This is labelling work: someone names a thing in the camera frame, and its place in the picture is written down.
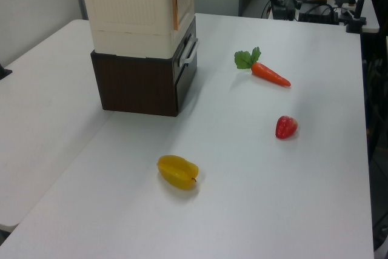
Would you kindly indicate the cream plastic cabinet box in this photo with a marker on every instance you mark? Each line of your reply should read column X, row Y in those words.
column 130, row 13

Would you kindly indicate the black flat equipment box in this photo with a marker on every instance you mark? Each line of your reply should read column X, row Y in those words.
column 316, row 13

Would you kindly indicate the orange toy carrot green leaves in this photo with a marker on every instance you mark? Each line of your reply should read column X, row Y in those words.
column 266, row 72

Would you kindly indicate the black table clamp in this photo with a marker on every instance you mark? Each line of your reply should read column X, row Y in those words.
column 356, row 25

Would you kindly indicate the red toy strawberry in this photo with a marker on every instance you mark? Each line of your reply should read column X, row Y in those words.
column 285, row 127

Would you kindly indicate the dark brown wooden drawer unit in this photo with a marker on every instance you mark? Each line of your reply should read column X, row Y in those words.
column 136, row 86

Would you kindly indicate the yellow toy starfruit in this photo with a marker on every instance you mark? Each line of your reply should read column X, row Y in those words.
column 177, row 172

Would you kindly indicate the black mount bracket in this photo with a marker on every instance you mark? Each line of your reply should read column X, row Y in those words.
column 4, row 72

